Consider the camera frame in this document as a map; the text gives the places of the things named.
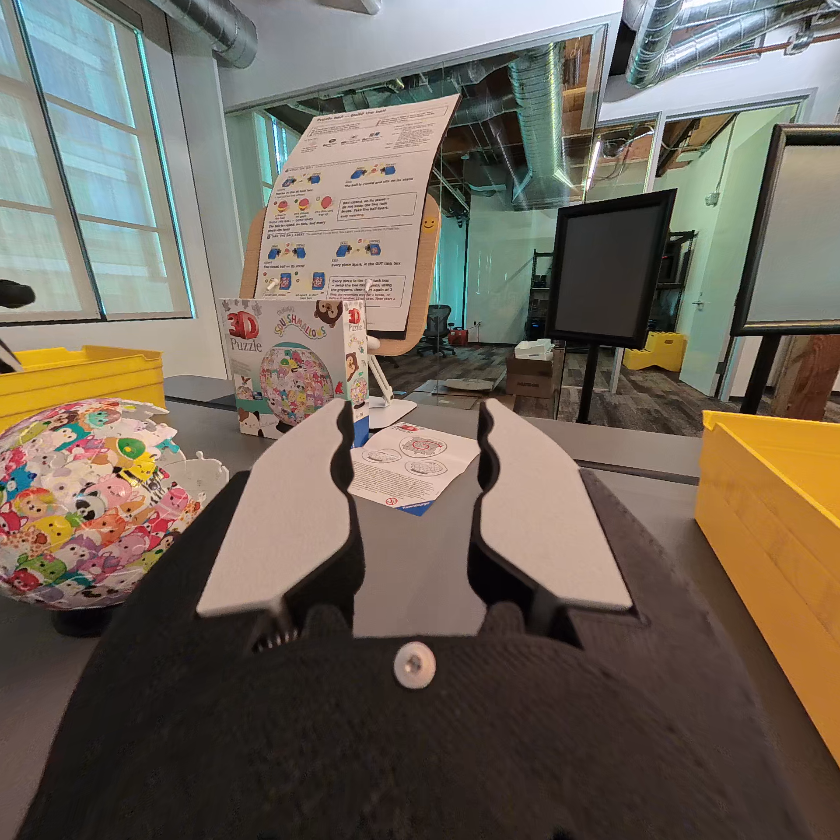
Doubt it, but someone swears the large window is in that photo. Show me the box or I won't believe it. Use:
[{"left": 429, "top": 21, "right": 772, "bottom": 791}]
[{"left": 0, "top": 0, "right": 198, "bottom": 324}]

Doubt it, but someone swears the black framed pale sign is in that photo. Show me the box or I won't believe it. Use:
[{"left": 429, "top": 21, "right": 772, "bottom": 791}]
[{"left": 730, "top": 122, "right": 840, "bottom": 416}]

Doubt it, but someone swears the printed instruction sheet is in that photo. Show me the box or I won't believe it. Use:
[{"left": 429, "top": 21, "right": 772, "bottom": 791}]
[{"left": 252, "top": 94, "right": 462, "bottom": 336}]

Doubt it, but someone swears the yellow plastic bin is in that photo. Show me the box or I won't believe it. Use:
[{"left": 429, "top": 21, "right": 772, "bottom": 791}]
[
  {"left": 0, "top": 346, "right": 165, "bottom": 434},
  {"left": 694, "top": 410, "right": 840, "bottom": 769}
]

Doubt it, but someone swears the puzzle box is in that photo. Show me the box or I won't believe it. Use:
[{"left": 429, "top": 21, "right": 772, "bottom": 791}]
[{"left": 218, "top": 297, "right": 370, "bottom": 454}]

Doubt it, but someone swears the white board stand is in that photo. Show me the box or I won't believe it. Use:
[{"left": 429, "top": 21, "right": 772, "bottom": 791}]
[{"left": 363, "top": 335, "right": 418, "bottom": 431}]

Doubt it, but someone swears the yellow step stool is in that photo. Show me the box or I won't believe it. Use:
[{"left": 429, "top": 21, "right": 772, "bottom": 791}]
[{"left": 622, "top": 331, "right": 686, "bottom": 371}]

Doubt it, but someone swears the black framed dark sign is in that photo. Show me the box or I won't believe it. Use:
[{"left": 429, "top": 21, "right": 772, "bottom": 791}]
[{"left": 546, "top": 188, "right": 678, "bottom": 424}]

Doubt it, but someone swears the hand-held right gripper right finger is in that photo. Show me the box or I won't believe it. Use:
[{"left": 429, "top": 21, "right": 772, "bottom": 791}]
[{"left": 467, "top": 397, "right": 635, "bottom": 643}]

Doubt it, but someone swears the wooden display board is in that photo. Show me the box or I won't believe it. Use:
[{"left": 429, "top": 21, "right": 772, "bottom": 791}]
[{"left": 239, "top": 190, "right": 442, "bottom": 358}]

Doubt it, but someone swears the colourful puzzle ball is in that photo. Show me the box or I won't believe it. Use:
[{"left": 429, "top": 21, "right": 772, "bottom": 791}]
[{"left": 0, "top": 397, "right": 231, "bottom": 613}]

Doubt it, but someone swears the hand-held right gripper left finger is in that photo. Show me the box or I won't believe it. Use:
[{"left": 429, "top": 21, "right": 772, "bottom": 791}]
[{"left": 195, "top": 397, "right": 366, "bottom": 636}]

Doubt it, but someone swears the folded instruction leaflet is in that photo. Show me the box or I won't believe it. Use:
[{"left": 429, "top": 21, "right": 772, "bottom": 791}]
[{"left": 348, "top": 422, "right": 481, "bottom": 518}]

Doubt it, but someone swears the black ball stand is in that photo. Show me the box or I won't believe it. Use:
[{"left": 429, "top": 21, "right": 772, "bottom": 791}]
[{"left": 52, "top": 600, "right": 132, "bottom": 639}]

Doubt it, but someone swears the cardboard box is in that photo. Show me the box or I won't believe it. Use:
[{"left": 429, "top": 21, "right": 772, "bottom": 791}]
[{"left": 505, "top": 351, "right": 559, "bottom": 399}]

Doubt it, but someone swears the black mesh office chair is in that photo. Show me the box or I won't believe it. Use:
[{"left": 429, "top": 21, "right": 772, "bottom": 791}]
[{"left": 418, "top": 304, "right": 457, "bottom": 358}]

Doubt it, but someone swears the silver ventilation duct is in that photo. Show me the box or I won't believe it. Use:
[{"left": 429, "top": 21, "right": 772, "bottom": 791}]
[
  {"left": 623, "top": 0, "right": 840, "bottom": 89},
  {"left": 157, "top": 0, "right": 258, "bottom": 70},
  {"left": 508, "top": 42, "right": 568, "bottom": 211}
]

